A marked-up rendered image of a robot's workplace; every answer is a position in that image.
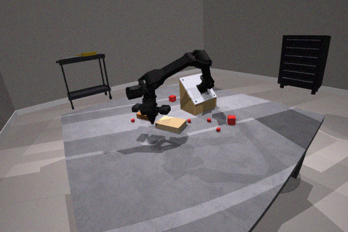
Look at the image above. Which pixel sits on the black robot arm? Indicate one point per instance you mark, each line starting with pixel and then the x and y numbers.
pixel 155 78

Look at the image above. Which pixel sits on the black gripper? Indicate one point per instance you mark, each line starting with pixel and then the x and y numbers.
pixel 163 110

